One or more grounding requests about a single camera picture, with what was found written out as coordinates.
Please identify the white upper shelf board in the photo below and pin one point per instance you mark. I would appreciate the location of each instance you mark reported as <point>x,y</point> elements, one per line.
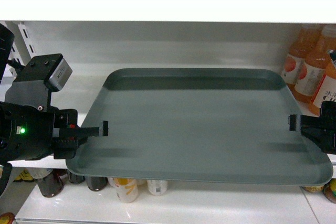
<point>228,11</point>

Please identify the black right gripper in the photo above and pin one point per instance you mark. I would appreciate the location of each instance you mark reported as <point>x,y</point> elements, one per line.
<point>320,130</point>

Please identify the peach juice bottle back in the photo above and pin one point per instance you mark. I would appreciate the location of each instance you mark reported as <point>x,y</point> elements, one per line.
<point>298,51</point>

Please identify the dark tea bottle right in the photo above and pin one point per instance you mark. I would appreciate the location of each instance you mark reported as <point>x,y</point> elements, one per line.
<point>96,183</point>

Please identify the peach juice bottle middle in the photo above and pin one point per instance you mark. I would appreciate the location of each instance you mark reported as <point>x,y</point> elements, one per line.
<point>315,65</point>

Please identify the peach juice bottle front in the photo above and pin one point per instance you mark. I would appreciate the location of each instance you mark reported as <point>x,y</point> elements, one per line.
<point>325,90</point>

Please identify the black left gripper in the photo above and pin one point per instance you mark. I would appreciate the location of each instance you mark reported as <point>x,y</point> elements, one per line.
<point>27,134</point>

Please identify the white label drink bottle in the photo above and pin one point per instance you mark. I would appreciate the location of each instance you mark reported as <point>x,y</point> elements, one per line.
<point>157,187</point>

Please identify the white slotted shelf upright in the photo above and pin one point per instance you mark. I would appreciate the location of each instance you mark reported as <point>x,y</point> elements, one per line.
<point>22,49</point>

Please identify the yellow white drink bottle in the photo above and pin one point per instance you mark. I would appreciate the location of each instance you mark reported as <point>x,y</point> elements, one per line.
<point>126,189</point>

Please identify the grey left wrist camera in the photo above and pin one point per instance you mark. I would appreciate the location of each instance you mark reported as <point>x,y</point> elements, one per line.
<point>59,76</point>

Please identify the peach juice bottle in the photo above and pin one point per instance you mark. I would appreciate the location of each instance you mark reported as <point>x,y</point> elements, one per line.
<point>315,65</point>
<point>298,51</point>
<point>325,90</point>

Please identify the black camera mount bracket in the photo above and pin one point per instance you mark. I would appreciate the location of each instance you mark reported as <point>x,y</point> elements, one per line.
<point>29,89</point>

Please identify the grey rectangular serving tray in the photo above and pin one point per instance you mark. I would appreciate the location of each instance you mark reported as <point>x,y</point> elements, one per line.
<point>199,124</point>

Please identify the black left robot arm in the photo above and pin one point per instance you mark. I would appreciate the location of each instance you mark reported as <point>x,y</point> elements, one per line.
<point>7,39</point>

